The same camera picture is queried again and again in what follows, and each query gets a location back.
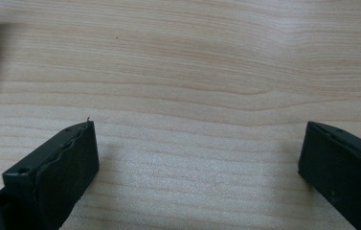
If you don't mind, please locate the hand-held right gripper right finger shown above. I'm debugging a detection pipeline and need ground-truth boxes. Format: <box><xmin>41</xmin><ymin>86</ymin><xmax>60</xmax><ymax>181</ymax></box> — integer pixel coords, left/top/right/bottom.
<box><xmin>297</xmin><ymin>121</ymin><xmax>361</xmax><ymax>230</ymax></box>

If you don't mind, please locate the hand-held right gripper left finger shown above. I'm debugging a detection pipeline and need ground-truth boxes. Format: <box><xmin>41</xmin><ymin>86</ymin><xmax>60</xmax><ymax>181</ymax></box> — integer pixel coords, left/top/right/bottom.
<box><xmin>0</xmin><ymin>117</ymin><xmax>101</xmax><ymax>230</ymax></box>

